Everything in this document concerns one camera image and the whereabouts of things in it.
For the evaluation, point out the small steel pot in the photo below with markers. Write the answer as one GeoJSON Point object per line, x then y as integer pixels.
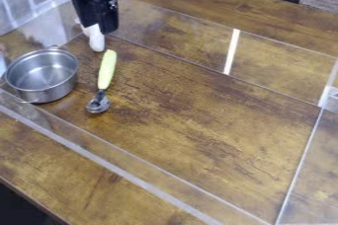
{"type": "Point", "coordinates": [41, 75]}

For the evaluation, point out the white plush toy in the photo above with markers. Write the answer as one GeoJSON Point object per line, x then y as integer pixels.
{"type": "Point", "coordinates": [95, 36]}

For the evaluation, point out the green handled metal spoon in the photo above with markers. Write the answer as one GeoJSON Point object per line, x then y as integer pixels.
{"type": "Point", "coordinates": [99, 104]}

